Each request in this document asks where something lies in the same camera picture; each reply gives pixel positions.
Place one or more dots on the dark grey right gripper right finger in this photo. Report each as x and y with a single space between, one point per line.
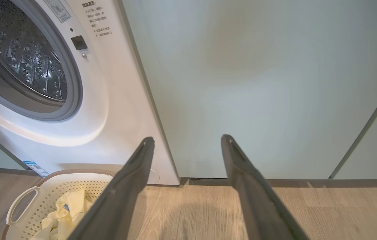
258 203

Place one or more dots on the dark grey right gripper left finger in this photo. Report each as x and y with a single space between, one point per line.
122 196

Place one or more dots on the pale yellow printed garment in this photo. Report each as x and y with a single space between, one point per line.
63 220

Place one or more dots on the round white filter access cover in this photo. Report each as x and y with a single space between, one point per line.
154 176

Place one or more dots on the white front-load washing machine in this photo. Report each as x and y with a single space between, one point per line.
115 110

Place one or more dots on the wide pale green cabinet door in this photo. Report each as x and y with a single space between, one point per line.
258 83

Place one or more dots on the stainless steel washing machine drum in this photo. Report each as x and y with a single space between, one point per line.
25 53

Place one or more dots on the dark cabinet plinth strip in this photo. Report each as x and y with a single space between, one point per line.
5 171
325 182

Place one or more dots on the blue white energy label sticker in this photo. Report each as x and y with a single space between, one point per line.
36 168

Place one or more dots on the white perforated laundry basket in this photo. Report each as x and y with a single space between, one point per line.
25 203

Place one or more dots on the grey warning label sticker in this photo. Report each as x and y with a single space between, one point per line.
58 10

